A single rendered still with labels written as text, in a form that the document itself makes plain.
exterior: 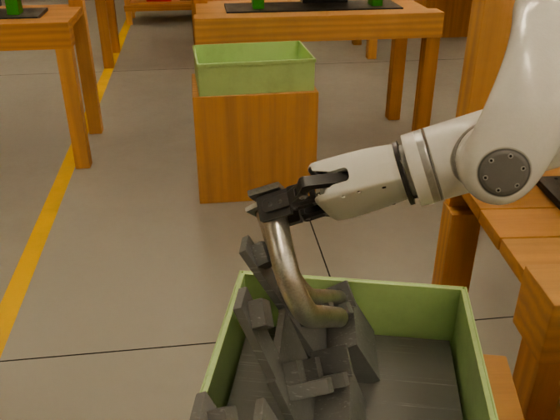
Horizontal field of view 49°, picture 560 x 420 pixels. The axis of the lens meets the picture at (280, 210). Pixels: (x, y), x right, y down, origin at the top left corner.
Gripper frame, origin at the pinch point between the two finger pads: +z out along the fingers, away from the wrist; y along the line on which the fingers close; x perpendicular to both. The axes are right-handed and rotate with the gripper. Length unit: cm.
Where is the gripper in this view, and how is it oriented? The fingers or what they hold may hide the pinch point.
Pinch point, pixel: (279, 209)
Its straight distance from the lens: 73.4
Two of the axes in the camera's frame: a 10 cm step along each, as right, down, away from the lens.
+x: 1.9, 9.3, -3.3
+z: -9.3, 2.8, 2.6
